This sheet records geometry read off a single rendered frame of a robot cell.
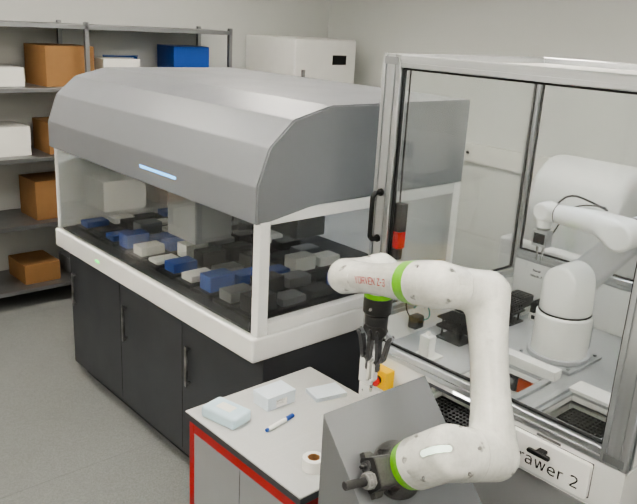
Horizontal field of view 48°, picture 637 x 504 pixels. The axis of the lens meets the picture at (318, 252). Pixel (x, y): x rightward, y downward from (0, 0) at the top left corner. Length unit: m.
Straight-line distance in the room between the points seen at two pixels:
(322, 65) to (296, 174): 3.74
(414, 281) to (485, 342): 0.24
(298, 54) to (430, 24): 1.16
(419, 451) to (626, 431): 0.66
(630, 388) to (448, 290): 0.60
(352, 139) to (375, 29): 4.09
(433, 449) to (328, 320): 1.40
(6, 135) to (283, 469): 3.66
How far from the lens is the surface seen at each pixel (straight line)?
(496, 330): 1.89
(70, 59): 5.49
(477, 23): 6.18
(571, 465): 2.28
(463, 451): 1.76
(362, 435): 1.90
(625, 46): 5.52
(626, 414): 2.15
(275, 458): 2.37
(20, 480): 3.74
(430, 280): 1.78
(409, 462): 1.79
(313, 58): 6.32
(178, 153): 3.05
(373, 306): 2.25
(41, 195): 5.54
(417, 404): 2.04
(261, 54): 6.55
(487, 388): 1.87
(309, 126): 2.71
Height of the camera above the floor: 2.07
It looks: 17 degrees down
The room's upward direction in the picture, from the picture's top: 3 degrees clockwise
